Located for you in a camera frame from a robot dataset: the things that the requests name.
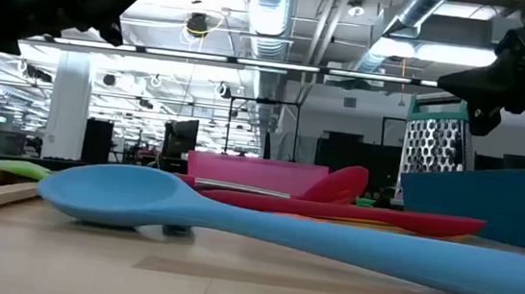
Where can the dark blue plastic bin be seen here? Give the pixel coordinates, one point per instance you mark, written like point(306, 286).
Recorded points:
point(479, 206)

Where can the white building column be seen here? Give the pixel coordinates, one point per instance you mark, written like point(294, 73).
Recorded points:
point(68, 109)

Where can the green silicone spatula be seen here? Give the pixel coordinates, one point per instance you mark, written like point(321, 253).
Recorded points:
point(19, 168)

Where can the pink translucent plastic bin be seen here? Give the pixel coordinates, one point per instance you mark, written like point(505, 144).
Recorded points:
point(260, 173)

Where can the slanted silver ventilation duct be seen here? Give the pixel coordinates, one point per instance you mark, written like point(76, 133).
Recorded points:
point(421, 8)

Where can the teal framed box grater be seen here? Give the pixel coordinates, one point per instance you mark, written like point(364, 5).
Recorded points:
point(432, 144)

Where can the black table frame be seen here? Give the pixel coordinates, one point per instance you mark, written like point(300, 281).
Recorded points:
point(72, 165)

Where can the large blue silicone spoon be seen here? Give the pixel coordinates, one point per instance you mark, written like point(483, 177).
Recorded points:
point(117, 196)

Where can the all-red silicone slotted turner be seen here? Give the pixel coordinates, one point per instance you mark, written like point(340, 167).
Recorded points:
point(381, 217)

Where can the straight silver ventilation duct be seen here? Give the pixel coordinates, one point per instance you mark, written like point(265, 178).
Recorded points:
point(269, 12)

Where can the small teal measuring spoon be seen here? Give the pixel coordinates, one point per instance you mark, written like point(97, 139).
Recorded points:
point(364, 201)

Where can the black room partition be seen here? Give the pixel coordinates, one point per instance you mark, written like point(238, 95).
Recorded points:
point(347, 165)

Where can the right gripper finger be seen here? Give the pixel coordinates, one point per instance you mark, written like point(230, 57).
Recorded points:
point(485, 120)
point(500, 83)

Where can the black cabinet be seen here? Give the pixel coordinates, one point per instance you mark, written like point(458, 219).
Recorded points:
point(97, 143)

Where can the overhead light bar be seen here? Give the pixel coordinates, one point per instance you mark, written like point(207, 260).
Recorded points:
point(203, 56)

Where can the black tubular stand frame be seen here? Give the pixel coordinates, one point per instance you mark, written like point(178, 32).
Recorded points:
point(267, 101)

